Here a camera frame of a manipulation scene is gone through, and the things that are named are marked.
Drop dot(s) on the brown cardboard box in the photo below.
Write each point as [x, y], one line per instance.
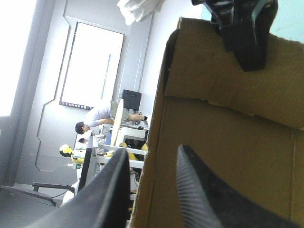
[225, 133]

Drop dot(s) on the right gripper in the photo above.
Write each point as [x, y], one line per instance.
[211, 2]

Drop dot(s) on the white metal rack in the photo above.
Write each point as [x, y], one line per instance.
[123, 152]

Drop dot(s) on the pale cardboard sheet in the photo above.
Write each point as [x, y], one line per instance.
[118, 121]

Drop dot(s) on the wall display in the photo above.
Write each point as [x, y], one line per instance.
[92, 66]

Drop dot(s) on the black box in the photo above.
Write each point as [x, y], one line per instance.
[132, 99]

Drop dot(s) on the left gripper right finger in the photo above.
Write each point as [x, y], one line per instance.
[213, 204]

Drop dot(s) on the white cloth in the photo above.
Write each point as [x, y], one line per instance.
[135, 10]

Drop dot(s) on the yellow robot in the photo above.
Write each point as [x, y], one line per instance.
[71, 154]

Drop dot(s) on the dark office chair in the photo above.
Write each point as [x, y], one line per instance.
[35, 192]

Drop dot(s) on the person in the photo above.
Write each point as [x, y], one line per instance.
[83, 140]
[99, 117]

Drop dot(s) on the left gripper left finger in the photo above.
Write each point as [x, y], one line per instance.
[104, 197]

